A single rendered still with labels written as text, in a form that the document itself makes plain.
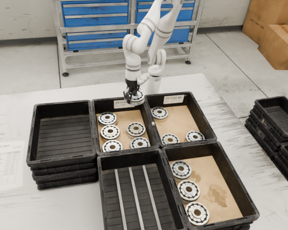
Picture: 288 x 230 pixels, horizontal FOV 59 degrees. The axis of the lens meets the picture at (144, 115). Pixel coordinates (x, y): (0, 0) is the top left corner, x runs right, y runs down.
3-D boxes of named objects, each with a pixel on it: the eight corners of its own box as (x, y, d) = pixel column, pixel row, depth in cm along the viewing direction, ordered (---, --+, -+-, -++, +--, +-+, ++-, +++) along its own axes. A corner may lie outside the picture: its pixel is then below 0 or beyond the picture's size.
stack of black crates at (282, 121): (237, 136, 239) (254, 99, 208) (264, 131, 246) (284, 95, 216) (262, 171, 211) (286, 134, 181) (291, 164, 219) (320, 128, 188)
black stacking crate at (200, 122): (141, 110, 157) (143, 96, 149) (187, 106, 163) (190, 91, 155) (158, 162, 129) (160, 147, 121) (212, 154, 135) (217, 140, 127)
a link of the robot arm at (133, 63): (120, 65, 121) (134, 73, 117) (120, 35, 111) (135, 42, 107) (129, 60, 125) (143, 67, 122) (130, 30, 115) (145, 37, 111)
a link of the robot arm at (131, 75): (141, 86, 119) (141, 75, 115) (121, 78, 123) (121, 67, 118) (150, 77, 125) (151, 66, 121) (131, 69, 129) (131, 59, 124)
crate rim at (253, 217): (160, 150, 122) (160, 147, 121) (217, 143, 128) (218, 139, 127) (188, 234, 94) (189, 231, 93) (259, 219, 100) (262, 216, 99)
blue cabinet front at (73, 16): (67, 50, 298) (60, 1, 260) (127, 45, 316) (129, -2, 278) (67, 51, 296) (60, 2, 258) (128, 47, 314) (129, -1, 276)
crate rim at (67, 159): (34, 107, 139) (34, 103, 137) (91, 102, 145) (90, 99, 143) (26, 167, 110) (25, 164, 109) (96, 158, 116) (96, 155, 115)
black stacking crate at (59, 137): (39, 120, 145) (34, 105, 137) (92, 115, 151) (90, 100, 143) (32, 179, 117) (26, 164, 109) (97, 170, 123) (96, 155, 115)
